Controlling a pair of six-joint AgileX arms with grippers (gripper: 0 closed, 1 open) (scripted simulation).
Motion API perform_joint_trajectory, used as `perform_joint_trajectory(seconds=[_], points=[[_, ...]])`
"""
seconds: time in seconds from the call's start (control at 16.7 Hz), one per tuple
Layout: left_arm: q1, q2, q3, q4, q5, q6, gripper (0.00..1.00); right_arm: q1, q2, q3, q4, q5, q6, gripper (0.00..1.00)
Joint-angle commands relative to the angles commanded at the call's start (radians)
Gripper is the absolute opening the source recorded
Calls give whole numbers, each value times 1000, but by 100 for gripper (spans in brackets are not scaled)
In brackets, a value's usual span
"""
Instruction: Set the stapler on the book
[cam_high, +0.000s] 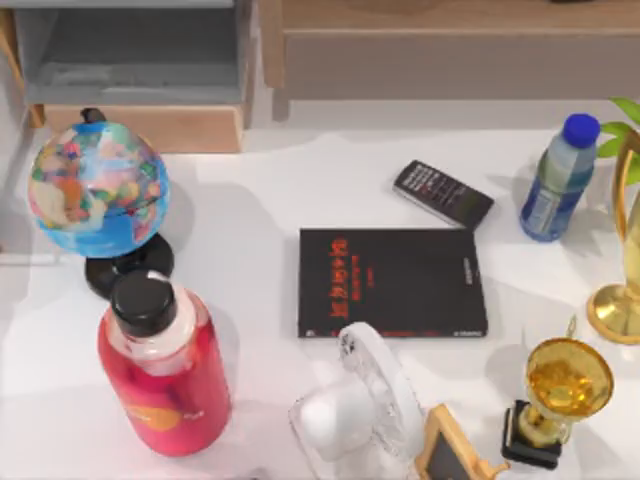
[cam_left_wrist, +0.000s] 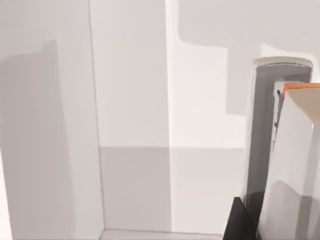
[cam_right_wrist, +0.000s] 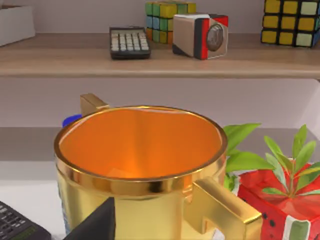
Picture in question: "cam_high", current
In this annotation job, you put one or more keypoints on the black book with red lettering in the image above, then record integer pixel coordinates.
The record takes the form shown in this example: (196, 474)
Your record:
(390, 285)

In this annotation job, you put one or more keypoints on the black remote control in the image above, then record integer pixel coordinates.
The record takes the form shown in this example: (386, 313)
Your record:
(442, 192)

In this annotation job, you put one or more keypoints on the white desk fan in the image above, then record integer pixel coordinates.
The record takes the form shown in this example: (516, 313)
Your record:
(360, 415)

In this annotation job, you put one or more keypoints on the pale wooden drawer front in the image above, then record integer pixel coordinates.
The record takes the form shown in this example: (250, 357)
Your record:
(145, 127)

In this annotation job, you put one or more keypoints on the red bottle with black cap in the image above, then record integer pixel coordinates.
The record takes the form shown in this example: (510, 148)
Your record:
(165, 380)

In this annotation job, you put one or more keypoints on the colourful globe on black stand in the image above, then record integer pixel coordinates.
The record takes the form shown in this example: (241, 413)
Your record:
(95, 192)

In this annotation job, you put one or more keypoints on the small wooden framed blackboard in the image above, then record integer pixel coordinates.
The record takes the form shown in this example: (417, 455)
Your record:
(447, 447)

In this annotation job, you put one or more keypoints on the clear bottle with blue cap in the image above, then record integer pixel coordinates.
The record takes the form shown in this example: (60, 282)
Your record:
(557, 185)

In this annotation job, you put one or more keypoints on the gold cup trophy black base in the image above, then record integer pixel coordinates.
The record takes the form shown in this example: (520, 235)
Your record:
(562, 385)

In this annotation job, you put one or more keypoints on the tall gold trophy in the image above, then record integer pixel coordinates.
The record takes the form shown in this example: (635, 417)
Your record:
(625, 240)

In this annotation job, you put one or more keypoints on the green plant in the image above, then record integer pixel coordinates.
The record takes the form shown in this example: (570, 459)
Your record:
(622, 127)

